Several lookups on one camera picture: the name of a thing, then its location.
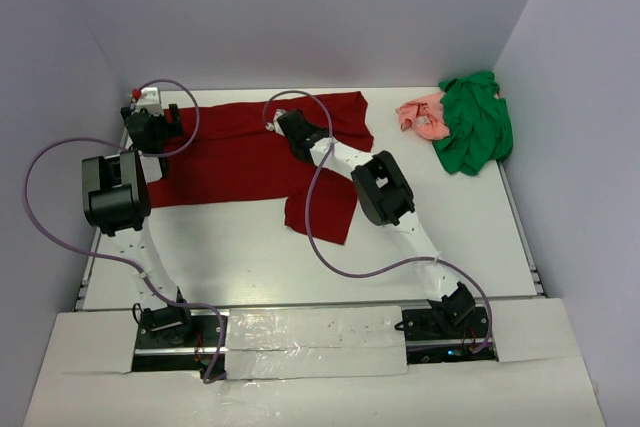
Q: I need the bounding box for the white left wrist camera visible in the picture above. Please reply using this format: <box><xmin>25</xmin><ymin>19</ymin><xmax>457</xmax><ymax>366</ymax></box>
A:
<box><xmin>130</xmin><ymin>87</ymin><xmax>163</xmax><ymax>116</ymax></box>

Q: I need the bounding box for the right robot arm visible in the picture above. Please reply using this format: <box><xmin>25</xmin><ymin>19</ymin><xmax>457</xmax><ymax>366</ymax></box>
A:
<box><xmin>273</xmin><ymin>110</ymin><xmax>476</xmax><ymax>338</ymax></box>

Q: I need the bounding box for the green t shirt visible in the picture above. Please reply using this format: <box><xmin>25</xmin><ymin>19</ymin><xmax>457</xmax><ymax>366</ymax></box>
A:
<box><xmin>431</xmin><ymin>70</ymin><xmax>515</xmax><ymax>178</ymax></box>

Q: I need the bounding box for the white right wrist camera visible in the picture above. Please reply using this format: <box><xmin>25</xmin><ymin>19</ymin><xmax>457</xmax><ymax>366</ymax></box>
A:
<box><xmin>265</xmin><ymin>109</ymin><xmax>287</xmax><ymax>135</ymax></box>

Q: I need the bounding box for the white taped cover plate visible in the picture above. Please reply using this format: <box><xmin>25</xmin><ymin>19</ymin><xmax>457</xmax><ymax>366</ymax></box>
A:
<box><xmin>225</xmin><ymin>306</ymin><xmax>408</xmax><ymax>380</ymax></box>

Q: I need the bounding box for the aluminium table frame rail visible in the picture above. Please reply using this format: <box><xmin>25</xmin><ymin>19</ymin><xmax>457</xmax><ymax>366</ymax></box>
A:
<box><xmin>497</xmin><ymin>162</ymin><xmax>546</xmax><ymax>297</ymax></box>

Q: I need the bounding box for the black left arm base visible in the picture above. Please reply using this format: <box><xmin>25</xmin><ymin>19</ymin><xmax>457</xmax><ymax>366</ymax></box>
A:
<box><xmin>131</xmin><ymin>307</ymin><xmax>226</xmax><ymax>381</ymax></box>

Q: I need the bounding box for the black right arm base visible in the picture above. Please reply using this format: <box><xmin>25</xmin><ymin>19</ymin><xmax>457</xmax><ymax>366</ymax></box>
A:
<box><xmin>394</xmin><ymin>307</ymin><xmax>497</xmax><ymax>365</ymax></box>

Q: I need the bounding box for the pink t shirt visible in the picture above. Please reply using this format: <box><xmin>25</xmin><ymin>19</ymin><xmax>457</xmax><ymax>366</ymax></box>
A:
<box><xmin>394</xmin><ymin>91</ymin><xmax>503</xmax><ymax>143</ymax></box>

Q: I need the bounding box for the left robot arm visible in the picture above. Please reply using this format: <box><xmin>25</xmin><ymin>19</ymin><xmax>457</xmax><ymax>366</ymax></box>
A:
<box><xmin>81</xmin><ymin>104</ymin><xmax>196</xmax><ymax>346</ymax></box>

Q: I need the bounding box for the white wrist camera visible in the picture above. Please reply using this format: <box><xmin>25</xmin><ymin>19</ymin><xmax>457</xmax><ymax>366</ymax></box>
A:
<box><xmin>130</xmin><ymin>87</ymin><xmax>163</xmax><ymax>116</ymax></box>
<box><xmin>265</xmin><ymin>109</ymin><xmax>287</xmax><ymax>135</ymax></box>

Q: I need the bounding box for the red t shirt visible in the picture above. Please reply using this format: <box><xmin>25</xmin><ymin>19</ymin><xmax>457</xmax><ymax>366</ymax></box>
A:
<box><xmin>148</xmin><ymin>102</ymin><xmax>357</xmax><ymax>245</ymax></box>

